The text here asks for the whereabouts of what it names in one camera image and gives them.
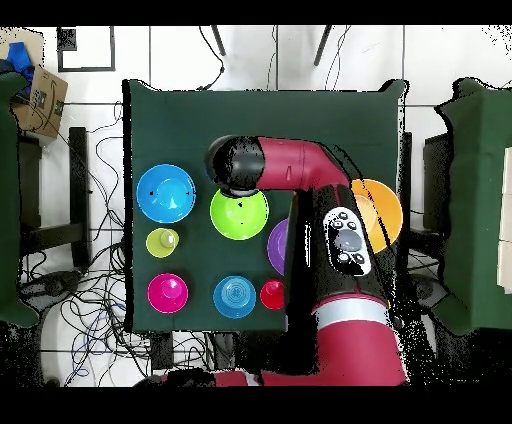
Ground green bowl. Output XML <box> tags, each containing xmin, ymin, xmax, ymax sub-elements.
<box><xmin>209</xmin><ymin>187</ymin><xmax>270</xmax><ymax>242</ymax></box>

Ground purple bowl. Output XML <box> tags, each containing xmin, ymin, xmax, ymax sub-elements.
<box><xmin>266</xmin><ymin>217</ymin><xmax>290</xmax><ymax>277</ymax></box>

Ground red cup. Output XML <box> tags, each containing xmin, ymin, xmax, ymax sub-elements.
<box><xmin>259</xmin><ymin>278</ymin><xmax>286</xmax><ymax>312</ymax></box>

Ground small blue bowl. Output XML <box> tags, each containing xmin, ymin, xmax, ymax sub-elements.
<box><xmin>212</xmin><ymin>274</ymin><xmax>258</xmax><ymax>320</ymax></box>

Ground large blue bowl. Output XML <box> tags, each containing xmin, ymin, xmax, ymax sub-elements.
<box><xmin>135</xmin><ymin>163</ymin><xmax>198</xmax><ymax>224</ymax></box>

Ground dark green tablecloth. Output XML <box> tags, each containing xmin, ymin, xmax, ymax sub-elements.
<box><xmin>121</xmin><ymin>78</ymin><xmax>410</xmax><ymax>334</ymax></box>

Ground pale yellow translucent cup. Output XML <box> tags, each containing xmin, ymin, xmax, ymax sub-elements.
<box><xmin>145</xmin><ymin>227</ymin><xmax>180</xmax><ymax>259</ymax></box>

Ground small red bowl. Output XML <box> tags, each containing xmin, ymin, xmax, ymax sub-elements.
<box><xmin>146</xmin><ymin>272</ymin><xmax>190</xmax><ymax>315</ymax></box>

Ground large orange bowl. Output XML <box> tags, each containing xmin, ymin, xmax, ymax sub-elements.
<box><xmin>350</xmin><ymin>178</ymin><xmax>404</xmax><ymax>255</ymax></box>

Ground black power strip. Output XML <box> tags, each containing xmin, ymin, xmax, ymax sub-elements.
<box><xmin>150</xmin><ymin>331</ymin><xmax>174</xmax><ymax>371</ymax></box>

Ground black tripod leg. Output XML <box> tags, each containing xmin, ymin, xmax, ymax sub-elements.
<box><xmin>210</xmin><ymin>25</ymin><xmax>227</xmax><ymax>57</ymax></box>
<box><xmin>312</xmin><ymin>25</ymin><xmax>333</xmax><ymax>67</ymax></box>

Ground black metal stand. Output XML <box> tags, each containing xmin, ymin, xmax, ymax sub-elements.
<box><xmin>17</xmin><ymin>126</ymin><xmax>91</xmax><ymax>270</ymax></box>

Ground dark grey floor device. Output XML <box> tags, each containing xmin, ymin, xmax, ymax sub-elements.
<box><xmin>411</xmin><ymin>274</ymin><xmax>449</xmax><ymax>309</ymax></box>

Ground black floor device with knob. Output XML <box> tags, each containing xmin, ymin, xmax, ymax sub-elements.
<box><xmin>21</xmin><ymin>270</ymin><xmax>83</xmax><ymax>305</ymax></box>

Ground green covered side table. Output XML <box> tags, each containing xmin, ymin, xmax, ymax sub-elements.
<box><xmin>0</xmin><ymin>70</ymin><xmax>41</xmax><ymax>329</ymax></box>
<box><xmin>433</xmin><ymin>77</ymin><xmax>512</xmax><ymax>337</ymax></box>

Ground cardboard box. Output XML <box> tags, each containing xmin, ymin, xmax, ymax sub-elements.
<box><xmin>10</xmin><ymin>64</ymin><xmax>70</xmax><ymax>140</ymax></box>

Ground white boxes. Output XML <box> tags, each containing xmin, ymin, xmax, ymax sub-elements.
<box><xmin>496</xmin><ymin>146</ymin><xmax>512</xmax><ymax>295</ymax></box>

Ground flat cardboard sheet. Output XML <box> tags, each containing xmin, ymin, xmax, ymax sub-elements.
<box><xmin>0</xmin><ymin>26</ymin><xmax>46</xmax><ymax>67</ymax></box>

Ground blue bag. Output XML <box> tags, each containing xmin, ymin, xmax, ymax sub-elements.
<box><xmin>5</xmin><ymin>41</ymin><xmax>36</xmax><ymax>95</ymax></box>

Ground tangle of floor cables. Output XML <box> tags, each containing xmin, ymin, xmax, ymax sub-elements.
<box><xmin>17</xmin><ymin>101</ymin><xmax>217</xmax><ymax>388</ymax></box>

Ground black cable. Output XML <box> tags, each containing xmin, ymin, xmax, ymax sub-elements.
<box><xmin>197</xmin><ymin>25</ymin><xmax>226</xmax><ymax>92</ymax></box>

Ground black square floor frame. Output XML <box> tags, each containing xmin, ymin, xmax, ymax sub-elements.
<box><xmin>55</xmin><ymin>25</ymin><xmax>117</xmax><ymax>74</ymax></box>

